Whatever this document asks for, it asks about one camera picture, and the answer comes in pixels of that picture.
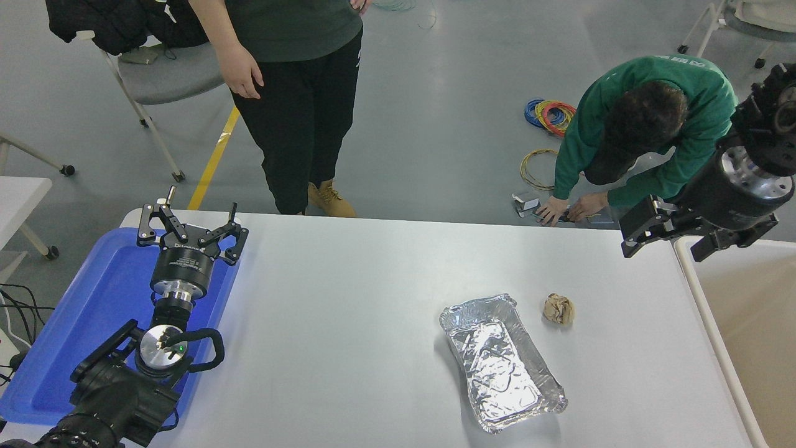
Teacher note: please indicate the crumpled tan paper ball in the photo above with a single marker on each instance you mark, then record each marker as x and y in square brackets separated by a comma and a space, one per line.
[558, 309]

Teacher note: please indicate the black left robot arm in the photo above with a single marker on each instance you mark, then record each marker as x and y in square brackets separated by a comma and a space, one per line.
[118, 398]

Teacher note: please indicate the crouching person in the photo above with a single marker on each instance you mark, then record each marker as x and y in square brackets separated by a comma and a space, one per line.
[653, 112]

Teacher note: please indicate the white frame wheeled chair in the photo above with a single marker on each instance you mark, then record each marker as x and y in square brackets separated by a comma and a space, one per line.
[746, 22]

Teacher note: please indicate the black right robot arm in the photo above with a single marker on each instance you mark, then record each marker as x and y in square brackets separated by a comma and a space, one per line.
[771, 112]

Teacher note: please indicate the white side table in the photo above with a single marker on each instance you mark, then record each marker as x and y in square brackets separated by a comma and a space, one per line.
[18, 205]

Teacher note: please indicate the standing person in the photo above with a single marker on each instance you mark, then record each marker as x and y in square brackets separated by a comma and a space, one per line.
[292, 93]

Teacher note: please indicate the crouching person's right hand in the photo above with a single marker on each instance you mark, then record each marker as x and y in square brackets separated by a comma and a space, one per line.
[552, 211]

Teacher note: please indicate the silver foil tray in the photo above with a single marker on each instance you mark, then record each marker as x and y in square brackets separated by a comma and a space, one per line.
[497, 367]

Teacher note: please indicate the blue plastic tray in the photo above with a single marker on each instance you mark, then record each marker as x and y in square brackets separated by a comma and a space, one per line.
[93, 311]

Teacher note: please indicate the grey seat folding chair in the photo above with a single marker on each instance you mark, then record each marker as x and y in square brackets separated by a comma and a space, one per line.
[168, 74]

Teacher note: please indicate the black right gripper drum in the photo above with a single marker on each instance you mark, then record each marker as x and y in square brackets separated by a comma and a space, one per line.
[727, 208]

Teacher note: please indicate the standing person's left hand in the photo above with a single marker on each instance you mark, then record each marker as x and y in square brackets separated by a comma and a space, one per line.
[360, 5]

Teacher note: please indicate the white caster leg frame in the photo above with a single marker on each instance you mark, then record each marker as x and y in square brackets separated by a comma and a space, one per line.
[37, 155]

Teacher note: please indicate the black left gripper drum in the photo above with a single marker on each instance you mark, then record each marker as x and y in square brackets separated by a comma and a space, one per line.
[185, 264]

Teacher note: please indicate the small grey box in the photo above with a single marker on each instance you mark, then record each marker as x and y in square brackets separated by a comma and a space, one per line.
[526, 203]

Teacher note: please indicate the crouching person's left hand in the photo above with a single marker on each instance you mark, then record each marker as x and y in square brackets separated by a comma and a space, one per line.
[591, 205]

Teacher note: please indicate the standing person's right hand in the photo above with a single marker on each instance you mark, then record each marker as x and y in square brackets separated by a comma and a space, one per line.
[239, 71]

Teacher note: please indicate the large pale bin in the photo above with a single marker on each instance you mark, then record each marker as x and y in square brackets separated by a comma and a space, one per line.
[752, 323]

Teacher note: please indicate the black jacket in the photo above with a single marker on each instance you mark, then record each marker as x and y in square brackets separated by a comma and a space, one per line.
[112, 22]

